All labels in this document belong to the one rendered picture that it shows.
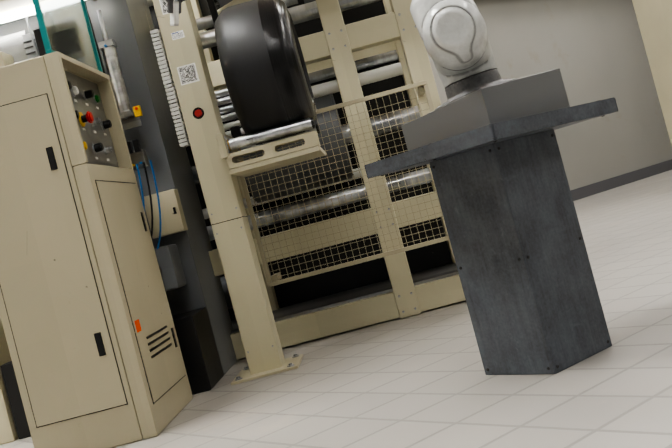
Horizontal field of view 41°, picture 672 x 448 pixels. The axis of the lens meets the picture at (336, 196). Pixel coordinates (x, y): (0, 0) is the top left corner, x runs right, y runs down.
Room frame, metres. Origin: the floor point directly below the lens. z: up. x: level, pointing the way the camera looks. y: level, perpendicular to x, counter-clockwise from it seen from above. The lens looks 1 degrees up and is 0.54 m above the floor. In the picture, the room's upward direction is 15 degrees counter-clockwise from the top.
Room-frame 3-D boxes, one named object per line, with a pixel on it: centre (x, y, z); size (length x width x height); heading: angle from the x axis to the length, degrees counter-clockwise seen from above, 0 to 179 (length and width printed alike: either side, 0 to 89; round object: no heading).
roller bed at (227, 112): (3.98, 0.39, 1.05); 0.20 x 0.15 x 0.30; 87
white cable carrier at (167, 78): (3.56, 0.52, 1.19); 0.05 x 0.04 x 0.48; 177
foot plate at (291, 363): (3.59, 0.44, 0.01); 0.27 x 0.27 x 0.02; 87
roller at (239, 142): (3.45, 0.18, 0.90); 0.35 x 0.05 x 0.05; 87
